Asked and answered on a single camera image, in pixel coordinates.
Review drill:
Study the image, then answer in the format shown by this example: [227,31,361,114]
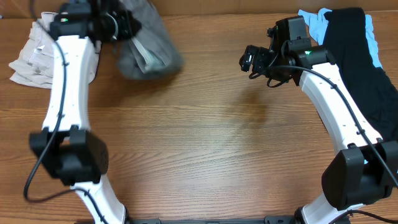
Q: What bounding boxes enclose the grey shorts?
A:
[118,0,184,80]

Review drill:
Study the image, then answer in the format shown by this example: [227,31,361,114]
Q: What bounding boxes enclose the folded beige shorts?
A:
[9,12,102,89]

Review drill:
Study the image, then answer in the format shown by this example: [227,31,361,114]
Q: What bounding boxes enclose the black garment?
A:
[323,7,398,142]

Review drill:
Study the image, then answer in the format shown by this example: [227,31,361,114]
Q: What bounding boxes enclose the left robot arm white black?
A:
[29,1,141,223]

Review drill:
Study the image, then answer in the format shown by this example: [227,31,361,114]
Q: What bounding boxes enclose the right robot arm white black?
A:
[239,16,397,224]

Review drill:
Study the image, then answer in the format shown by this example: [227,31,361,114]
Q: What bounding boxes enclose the light blue garment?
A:
[297,7,398,175]

